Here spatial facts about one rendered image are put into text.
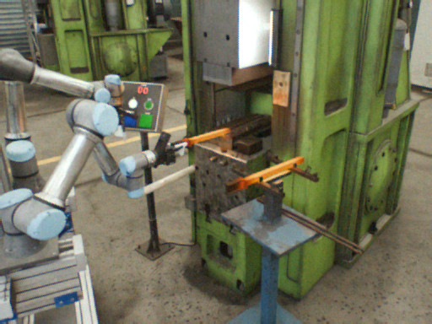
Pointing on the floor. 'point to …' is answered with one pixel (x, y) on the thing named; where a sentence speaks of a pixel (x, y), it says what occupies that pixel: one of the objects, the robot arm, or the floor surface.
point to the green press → (105, 39)
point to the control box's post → (150, 192)
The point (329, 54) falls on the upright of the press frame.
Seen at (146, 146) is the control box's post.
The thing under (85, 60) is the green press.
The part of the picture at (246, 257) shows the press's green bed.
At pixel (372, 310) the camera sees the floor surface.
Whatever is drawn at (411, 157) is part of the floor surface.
